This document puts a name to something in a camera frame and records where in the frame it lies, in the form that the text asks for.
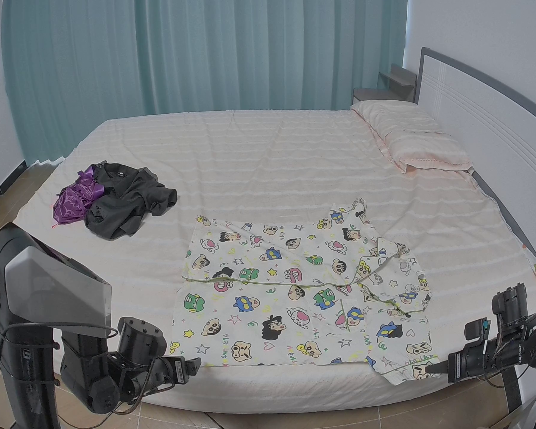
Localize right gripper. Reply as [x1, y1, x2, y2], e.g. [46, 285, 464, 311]
[423, 341, 490, 384]

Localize blue-green curtain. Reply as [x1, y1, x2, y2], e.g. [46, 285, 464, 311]
[2, 0, 412, 166]

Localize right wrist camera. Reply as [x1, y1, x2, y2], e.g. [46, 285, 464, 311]
[465, 320, 491, 343]

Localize cream pillow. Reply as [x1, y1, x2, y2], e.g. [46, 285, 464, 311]
[350, 100, 474, 174]

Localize bed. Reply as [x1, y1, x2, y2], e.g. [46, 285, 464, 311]
[0, 46, 536, 414]

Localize black shirt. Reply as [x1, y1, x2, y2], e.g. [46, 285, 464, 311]
[84, 163, 178, 240]

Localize white printed pyjama top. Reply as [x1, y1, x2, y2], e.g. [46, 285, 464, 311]
[170, 198, 440, 385]

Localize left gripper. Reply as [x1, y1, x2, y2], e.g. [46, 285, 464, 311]
[154, 356, 202, 390]

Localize grey bedside table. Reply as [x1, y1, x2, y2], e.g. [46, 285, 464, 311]
[353, 64, 418, 105]

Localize purple satin garment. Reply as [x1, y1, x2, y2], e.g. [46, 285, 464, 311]
[53, 170, 105, 227]

